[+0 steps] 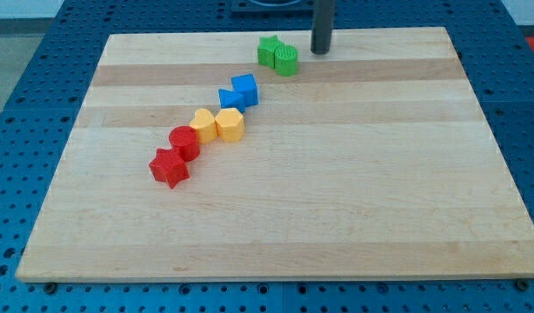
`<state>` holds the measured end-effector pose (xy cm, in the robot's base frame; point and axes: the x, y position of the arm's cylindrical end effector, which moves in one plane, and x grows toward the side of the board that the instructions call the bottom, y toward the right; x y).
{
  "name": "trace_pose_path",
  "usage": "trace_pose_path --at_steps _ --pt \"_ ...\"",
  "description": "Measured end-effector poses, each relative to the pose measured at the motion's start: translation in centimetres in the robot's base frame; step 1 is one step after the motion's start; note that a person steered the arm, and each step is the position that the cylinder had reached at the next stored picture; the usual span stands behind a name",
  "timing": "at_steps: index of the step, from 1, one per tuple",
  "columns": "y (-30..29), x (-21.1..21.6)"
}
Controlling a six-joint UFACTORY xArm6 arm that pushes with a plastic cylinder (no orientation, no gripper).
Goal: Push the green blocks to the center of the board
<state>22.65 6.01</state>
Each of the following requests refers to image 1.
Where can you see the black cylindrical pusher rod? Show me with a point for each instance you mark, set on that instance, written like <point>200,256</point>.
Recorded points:
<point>322,26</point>

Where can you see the red cylinder block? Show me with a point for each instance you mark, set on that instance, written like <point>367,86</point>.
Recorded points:
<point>184,140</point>

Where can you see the blue triangle block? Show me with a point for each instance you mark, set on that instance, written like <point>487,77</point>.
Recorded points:
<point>231,99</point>

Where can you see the green cylinder block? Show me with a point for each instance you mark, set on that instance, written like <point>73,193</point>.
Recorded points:
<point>286,60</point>

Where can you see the red star block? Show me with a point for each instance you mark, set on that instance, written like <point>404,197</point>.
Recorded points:
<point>168,167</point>

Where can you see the yellow hexagon block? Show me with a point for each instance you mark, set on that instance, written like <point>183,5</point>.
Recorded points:
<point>230,125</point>

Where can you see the blue cube block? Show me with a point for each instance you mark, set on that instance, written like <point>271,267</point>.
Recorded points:
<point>247,86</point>

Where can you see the yellow heart block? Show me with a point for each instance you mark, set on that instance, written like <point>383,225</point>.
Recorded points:
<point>204,124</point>

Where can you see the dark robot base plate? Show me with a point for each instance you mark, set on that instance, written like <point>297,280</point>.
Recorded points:
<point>268,6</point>

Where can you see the wooden board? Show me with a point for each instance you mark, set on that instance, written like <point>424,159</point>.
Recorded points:
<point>374,162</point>

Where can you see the green star block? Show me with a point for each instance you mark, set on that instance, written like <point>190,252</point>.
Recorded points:
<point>266,50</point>

